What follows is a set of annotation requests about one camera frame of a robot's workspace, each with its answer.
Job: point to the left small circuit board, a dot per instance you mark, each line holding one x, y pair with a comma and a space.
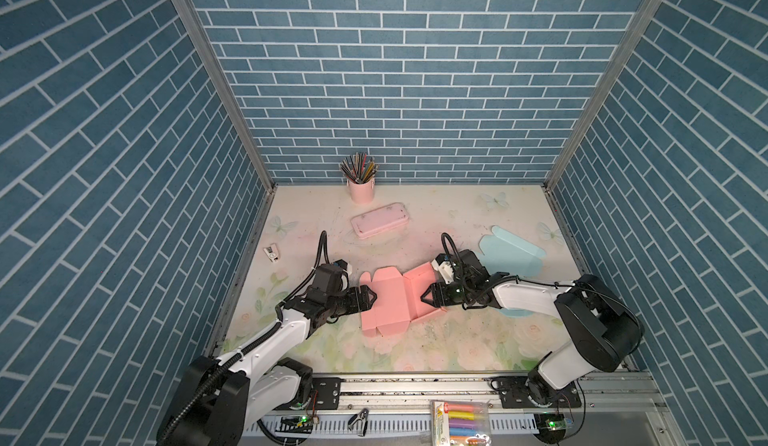
295, 425

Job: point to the black metal clip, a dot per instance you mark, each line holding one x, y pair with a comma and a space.
358, 423

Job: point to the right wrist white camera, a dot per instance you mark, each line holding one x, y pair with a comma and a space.
443, 265

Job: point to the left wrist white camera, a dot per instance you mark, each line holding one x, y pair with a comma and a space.
344, 266

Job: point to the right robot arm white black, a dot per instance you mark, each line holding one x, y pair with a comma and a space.
602, 330

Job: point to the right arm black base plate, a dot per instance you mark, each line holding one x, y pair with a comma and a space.
520, 392

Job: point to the light blue flat paper box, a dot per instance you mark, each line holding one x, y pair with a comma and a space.
503, 251

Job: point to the right small circuit board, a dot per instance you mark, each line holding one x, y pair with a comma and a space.
551, 429

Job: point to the aluminium front rail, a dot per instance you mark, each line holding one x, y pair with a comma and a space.
400, 393

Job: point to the pack of coloured markers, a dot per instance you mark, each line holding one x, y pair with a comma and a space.
460, 423

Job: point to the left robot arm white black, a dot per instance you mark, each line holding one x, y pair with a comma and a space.
187, 422

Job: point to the small white pencil sharpener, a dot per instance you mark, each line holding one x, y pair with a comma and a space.
272, 252

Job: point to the pink pencil cup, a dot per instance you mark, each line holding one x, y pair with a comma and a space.
361, 193

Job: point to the pink pencil case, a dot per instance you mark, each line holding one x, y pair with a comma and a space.
380, 220

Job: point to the bundle of coloured pencils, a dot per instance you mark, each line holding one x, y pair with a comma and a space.
359, 168

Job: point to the pink paper box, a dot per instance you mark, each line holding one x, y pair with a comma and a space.
398, 303

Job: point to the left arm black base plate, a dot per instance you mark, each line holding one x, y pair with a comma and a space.
318, 394

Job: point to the wrist white camera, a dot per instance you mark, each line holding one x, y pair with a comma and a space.
443, 265
344, 266

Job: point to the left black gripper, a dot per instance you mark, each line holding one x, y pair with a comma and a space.
365, 304

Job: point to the small circuit board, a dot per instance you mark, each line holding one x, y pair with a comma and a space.
551, 429
295, 425

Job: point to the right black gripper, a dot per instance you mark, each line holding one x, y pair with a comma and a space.
436, 287

